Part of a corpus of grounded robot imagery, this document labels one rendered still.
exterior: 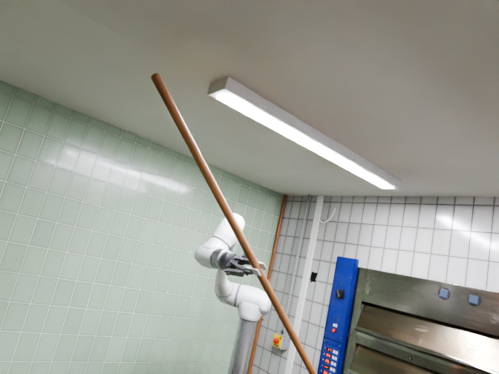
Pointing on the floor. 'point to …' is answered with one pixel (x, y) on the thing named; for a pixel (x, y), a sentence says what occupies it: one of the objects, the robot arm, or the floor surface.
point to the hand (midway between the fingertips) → (256, 268)
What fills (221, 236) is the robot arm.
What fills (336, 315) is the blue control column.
